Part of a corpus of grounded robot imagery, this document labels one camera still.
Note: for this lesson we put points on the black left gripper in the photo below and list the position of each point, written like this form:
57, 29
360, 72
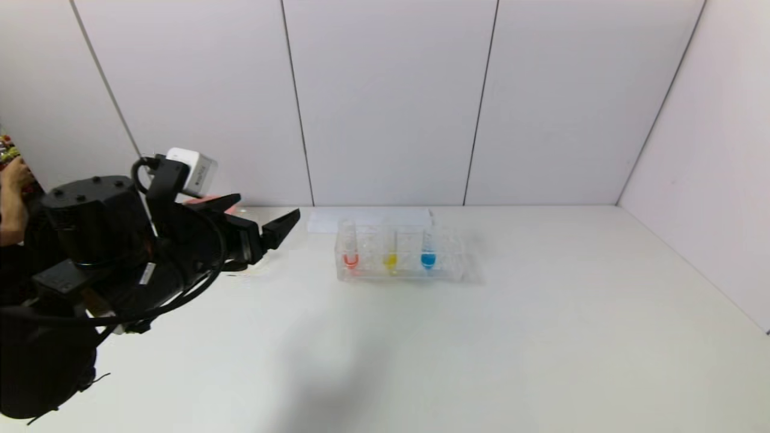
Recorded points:
249, 240

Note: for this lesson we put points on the test tube with red pigment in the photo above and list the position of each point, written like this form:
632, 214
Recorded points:
351, 260

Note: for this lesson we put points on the bare person forearm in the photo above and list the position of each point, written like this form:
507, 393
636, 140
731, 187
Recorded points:
9, 219

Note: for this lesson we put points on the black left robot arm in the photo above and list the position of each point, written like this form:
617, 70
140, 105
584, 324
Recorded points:
90, 222

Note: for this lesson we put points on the test tube with yellow pigment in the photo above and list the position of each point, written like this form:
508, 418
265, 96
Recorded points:
390, 260

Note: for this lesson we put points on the clear acrylic test tube rack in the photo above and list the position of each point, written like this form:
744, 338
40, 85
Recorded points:
409, 273

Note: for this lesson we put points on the test tube with blue pigment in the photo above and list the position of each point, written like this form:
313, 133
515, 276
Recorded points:
428, 258

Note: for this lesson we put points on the bare person hand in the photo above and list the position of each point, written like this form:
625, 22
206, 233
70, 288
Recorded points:
15, 177

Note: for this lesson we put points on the flat white paper box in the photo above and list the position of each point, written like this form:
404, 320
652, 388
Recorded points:
331, 221

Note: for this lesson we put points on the colourful packet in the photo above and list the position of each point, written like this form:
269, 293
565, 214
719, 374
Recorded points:
7, 147

